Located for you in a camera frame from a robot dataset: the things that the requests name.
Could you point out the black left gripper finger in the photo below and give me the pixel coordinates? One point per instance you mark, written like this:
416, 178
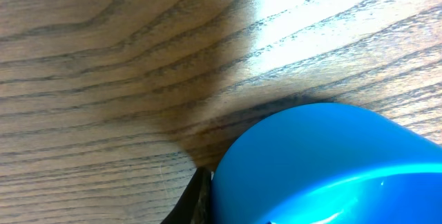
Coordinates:
193, 206

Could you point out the blue metal bowl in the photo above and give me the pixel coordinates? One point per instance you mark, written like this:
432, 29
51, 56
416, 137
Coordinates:
328, 163

